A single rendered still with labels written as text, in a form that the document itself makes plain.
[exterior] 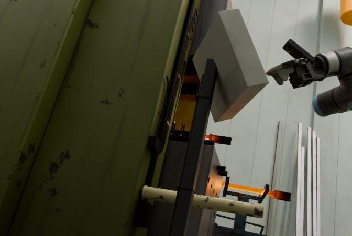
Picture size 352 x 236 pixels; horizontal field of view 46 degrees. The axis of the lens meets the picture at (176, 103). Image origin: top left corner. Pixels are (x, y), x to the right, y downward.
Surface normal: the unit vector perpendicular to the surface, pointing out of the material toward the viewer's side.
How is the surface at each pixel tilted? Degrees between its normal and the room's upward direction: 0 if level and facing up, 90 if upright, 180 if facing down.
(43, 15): 90
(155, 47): 90
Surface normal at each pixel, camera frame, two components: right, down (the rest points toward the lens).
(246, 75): 0.22, -0.36
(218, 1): -0.20, -0.45
